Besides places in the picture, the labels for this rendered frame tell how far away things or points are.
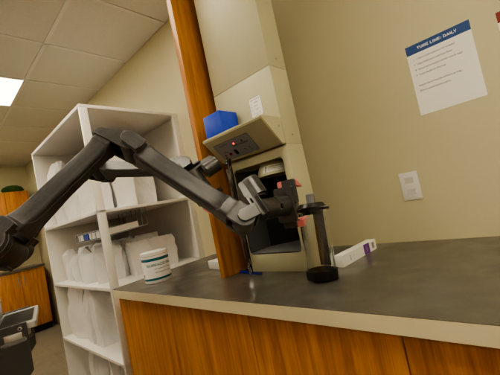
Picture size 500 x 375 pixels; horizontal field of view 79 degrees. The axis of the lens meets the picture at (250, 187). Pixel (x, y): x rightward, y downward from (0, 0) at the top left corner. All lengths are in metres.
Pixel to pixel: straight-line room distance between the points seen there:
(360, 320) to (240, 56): 1.02
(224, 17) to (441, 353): 1.30
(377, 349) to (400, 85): 1.00
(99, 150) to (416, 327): 0.85
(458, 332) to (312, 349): 0.36
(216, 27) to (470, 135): 1.07
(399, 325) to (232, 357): 0.61
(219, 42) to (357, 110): 0.67
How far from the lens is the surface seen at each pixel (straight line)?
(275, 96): 1.17
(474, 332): 0.70
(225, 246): 1.32
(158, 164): 0.86
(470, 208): 1.38
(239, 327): 1.07
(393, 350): 0.80
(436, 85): 1.40
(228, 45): 1.38
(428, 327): 0.72
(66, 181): 0.89
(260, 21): 1.30
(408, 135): 1.40
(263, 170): 1.22
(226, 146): 1.22
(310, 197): 0.99
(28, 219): 0.87
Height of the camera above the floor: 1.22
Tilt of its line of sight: 3 degrees up
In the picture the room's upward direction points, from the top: 12 degrees counter-clockwise
